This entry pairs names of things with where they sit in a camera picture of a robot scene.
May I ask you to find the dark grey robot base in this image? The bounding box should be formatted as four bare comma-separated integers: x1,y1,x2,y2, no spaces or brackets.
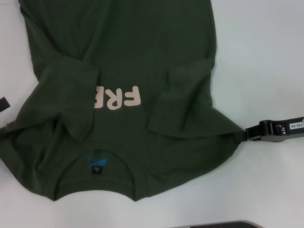
187,219,266,228

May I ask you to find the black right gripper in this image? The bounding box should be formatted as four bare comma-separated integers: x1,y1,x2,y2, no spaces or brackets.
234,115,304,143

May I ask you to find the dark green printed t-shirt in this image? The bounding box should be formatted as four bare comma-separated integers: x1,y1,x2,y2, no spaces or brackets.
0,0,246,202

